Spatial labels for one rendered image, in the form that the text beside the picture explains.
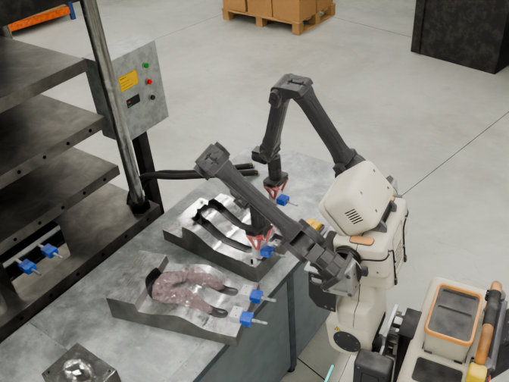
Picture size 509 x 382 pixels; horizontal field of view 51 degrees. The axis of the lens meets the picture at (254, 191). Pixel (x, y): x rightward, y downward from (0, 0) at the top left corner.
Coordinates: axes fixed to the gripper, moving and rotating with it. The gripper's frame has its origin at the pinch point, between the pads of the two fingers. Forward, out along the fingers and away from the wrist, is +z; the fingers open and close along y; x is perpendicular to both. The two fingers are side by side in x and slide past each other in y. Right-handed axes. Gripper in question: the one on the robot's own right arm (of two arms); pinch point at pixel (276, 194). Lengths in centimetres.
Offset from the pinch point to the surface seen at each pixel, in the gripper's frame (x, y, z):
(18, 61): -92, 42, -62
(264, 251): 14.8, 30.7, 1.8
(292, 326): 14, 15, 61
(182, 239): -24.9, 35.9, 8.6
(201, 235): -14.0, 34.5, 3.0
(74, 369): -13, 103, 10
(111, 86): -59, 26, -50
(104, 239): -62, 49, 15
